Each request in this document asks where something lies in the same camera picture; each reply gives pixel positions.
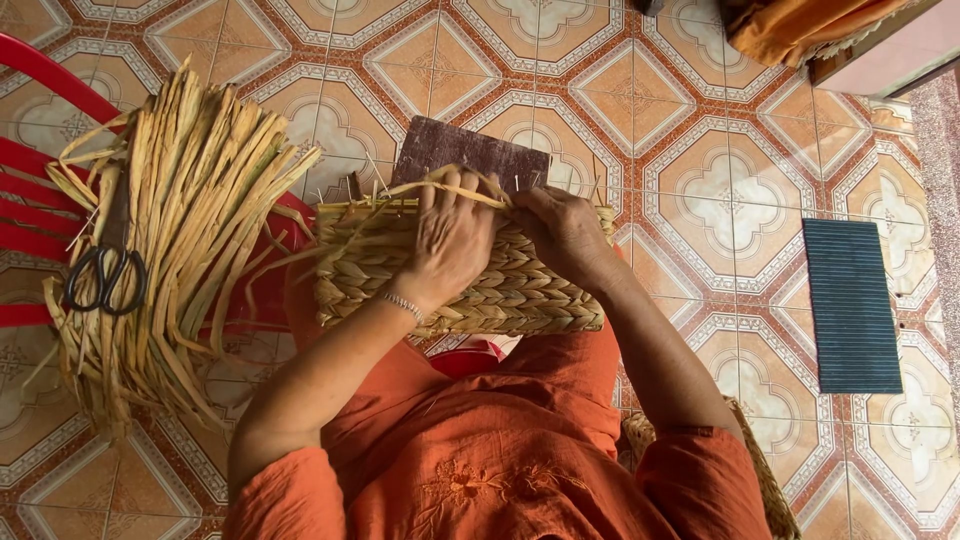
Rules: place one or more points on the person's right hand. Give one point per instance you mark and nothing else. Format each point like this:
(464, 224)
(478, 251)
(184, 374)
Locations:
(574, 240)

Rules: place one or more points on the person's left hand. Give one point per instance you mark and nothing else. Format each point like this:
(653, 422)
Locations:
(450, 247)

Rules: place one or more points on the person's right fingers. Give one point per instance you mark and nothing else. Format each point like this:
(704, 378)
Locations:
(531, 210)

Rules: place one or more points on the woven straw basket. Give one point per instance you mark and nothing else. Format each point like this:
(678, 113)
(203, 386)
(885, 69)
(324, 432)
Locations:
(517, 296)

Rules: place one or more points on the dried straw strand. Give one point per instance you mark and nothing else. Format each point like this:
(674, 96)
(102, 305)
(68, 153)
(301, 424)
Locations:
(409, 189)

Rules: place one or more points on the brown wooden mould board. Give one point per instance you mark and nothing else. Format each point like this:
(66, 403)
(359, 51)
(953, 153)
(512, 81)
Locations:
(465, 150)

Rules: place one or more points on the red plastic stool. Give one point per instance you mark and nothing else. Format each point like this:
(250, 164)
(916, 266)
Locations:
(465, 360)

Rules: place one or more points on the dark small object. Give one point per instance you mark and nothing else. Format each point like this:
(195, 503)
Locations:
(649, 6)

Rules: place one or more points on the person's orange clothing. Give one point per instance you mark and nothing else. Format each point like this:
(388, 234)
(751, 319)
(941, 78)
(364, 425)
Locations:
(510, 450)

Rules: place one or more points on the orange cloth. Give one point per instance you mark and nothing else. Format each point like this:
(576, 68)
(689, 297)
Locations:
(795, 26)

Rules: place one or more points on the dark green ribbed mat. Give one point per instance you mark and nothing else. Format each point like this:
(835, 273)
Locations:
(851, 307)

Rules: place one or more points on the bundle of dried straw strips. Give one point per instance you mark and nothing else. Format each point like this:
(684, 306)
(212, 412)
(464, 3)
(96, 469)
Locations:
(187, 202)

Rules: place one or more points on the woven straw seat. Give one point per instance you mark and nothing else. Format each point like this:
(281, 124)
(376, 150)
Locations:
(772, 487)

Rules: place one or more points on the wooden furniture piece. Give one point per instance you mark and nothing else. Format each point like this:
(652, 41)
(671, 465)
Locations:
(892, 52)

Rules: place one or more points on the black scissors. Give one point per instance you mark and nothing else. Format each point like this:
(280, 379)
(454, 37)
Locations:
(105, 279)

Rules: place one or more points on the red plastic chair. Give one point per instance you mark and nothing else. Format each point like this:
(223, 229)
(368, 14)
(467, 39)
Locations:
(45, 75)

